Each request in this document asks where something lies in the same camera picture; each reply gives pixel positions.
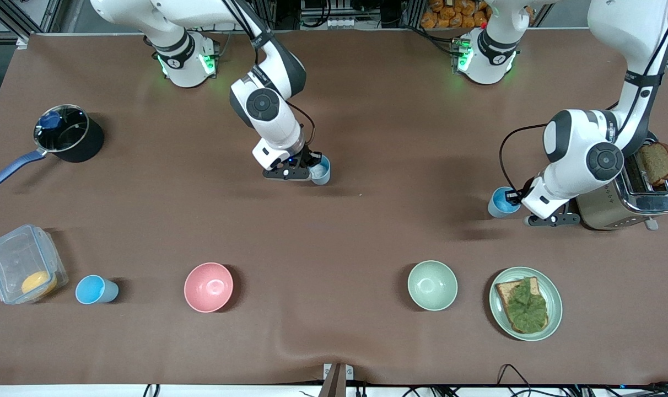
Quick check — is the clear plastic food container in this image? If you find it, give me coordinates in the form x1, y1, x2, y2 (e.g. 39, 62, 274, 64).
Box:
0, 224, 69, 305

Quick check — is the black pot blue handle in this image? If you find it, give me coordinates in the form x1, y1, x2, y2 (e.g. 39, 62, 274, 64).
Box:
0, 105, 105, 190

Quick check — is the brown table cloth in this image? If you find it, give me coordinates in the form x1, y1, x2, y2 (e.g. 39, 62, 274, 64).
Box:
0, 30, 668, 387

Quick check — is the pink bowl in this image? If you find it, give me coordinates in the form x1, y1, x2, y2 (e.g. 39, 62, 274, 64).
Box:
184, 262, 234, 313

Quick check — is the light blue cup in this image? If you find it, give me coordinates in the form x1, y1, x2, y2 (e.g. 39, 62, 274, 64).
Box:
75, 275, 119, 305
488, 187, 523, 219
310, 154, 332, 186

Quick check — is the bag of orange buns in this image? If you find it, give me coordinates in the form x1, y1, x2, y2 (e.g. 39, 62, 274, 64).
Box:
421, 0, 492, 29

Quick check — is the brown toast slice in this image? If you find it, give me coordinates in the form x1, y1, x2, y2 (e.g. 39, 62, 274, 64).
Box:
637, 142, 668, 187

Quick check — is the orange round food piece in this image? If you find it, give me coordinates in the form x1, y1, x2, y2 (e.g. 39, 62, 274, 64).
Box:
21, 270, 58, 297

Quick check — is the pale green plate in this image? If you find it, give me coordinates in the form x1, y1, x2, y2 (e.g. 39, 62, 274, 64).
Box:
489, 267, 563, 342

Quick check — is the glass lid blue knob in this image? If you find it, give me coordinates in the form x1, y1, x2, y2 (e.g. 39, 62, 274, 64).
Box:
34, 105, 89, 154

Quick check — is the brown bread slice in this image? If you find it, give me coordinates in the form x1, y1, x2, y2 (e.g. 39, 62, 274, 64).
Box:
495, 277, 550, 334

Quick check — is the green lettuce leaf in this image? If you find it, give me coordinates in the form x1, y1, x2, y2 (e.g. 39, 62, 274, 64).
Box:
504, 277, 548, 331

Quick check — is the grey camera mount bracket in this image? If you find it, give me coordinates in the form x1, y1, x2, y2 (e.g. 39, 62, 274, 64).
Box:
319, 363, 354, 397

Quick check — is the pale green bowl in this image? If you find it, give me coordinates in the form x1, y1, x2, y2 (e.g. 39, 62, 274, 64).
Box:
407, 260, 459, 312

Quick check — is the aluminium frame profile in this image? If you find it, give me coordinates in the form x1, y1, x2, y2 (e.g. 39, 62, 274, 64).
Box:
0, 0, 59, 36

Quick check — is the silver toaster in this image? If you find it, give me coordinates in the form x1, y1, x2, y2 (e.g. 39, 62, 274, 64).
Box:
575, 131, 668, 231

